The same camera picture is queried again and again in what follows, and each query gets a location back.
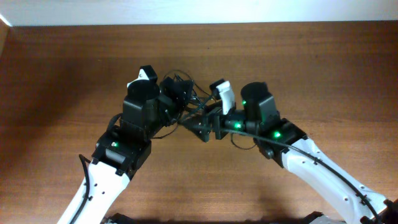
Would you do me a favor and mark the black USB cable bundle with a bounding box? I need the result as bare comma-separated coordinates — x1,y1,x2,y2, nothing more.
152,68,218,140

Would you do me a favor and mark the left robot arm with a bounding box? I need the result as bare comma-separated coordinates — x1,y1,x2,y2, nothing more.
59,77,193,223

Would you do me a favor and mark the left camera cable black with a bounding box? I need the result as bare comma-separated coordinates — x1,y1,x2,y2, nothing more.
69,154,93,224

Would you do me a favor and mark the camera cable black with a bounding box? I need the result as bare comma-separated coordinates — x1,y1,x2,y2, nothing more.
183,93,383,224
69,154,93,224

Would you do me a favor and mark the right camera cable black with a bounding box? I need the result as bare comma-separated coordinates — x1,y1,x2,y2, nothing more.
183,93,383,224

